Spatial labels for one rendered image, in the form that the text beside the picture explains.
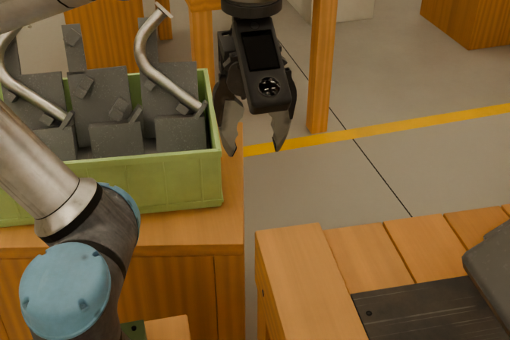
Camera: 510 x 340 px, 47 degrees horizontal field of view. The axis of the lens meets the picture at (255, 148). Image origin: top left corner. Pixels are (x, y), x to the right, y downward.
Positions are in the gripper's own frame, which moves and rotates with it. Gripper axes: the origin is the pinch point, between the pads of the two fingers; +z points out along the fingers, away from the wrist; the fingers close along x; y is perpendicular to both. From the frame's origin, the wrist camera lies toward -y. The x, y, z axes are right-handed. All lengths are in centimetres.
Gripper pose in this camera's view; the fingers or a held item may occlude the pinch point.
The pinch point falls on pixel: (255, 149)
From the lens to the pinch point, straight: 77.3
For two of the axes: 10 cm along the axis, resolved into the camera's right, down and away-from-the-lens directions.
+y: -1.9, -5.6, 8.0
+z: 0.0, 8.2, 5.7
